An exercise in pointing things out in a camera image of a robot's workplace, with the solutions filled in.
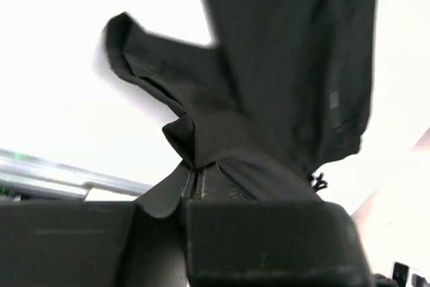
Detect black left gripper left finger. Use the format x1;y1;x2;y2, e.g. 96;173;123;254
1;164;195;286

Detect black shorts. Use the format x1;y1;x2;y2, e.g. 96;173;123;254
105;0;376;201

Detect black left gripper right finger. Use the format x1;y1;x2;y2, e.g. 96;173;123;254
183;169;373;286

